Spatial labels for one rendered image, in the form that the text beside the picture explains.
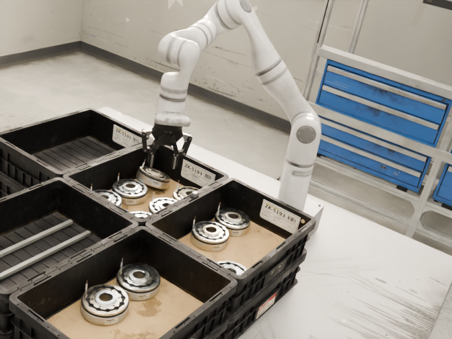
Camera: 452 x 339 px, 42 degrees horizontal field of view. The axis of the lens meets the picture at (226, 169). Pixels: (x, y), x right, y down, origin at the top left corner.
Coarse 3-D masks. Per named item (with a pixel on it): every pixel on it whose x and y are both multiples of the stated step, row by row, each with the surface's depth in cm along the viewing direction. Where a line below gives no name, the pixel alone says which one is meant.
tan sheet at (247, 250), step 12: (252, 228) 173; (264, 228) 175; (180, 240) 161; (228, 240) 166; (240, 240) 167; (252, 240) 168; (264, 240) 169; (276, 240) 170; (204, 252) 158; (216, 252) 159; (228, 252) 160; (240, 252) 161; (252, 252) 162; (264, 252) 164; (252, 264) 158
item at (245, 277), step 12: (228, 180) 175; (204, 192) 166; (180, 204) 158; (288, 204) 169; (168, 216) 153; (156, 228) 147; (300, 228) 159; (312, 228) 163; (288, 240) 153; (192, 252) 140; (276, 252) 147; (216, 264) 138; (264, 264) 143; (240, 276) 135; (252, 276) 139
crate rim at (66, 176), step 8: (128, 152) 180; (104, 160) 173; (112, 160) 174; (192, 160) 183; (80, 168) 166; (88, 168) 167; (208, 168) 181; (64, 176) 160; (224, 176) 177; (80, 184) 158; (216, 184) 172; (88, 192) 156; (200, 192) 166; (104, 200) 153; (184, 200) 161; (120, 208) 152; (168, 208) 156; (128, 216) 149; (136, 216) 150; (152, 216) 151; (144, 224) 148
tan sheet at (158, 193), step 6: (138, 180) 186; (150, 186) 184; (168, 186) 186; (174, 186) 187; (180, 186) 187; (150, 192) 181; (156, 192) 181; (162, 192) 182; (168, 192) 183; (150, 198) 178; (144, 204) 174; (132, 210) 170; (138, 210) 171; (144, 210) 171
